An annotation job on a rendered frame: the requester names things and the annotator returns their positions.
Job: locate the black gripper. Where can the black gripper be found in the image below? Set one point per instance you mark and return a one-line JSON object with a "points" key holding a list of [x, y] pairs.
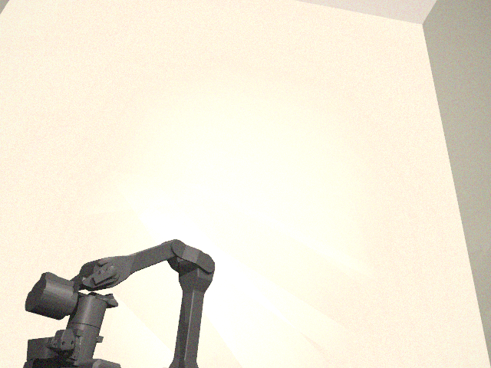
{"points": [[88, 337]]}

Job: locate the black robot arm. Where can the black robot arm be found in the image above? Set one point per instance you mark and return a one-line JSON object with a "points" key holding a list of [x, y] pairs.
{"points": [[57, 297]]}

